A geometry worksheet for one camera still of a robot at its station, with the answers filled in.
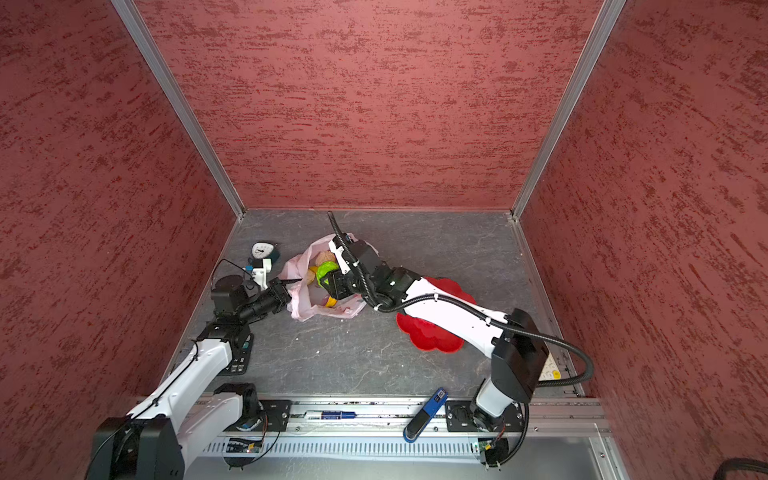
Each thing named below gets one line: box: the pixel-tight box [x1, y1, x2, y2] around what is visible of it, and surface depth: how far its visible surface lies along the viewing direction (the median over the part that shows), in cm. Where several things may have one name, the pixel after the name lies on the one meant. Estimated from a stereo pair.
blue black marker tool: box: [403, 387, 449, 443], surface depth 76 cm
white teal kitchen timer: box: [250, 241, 280, 263], surface depth 105 cm
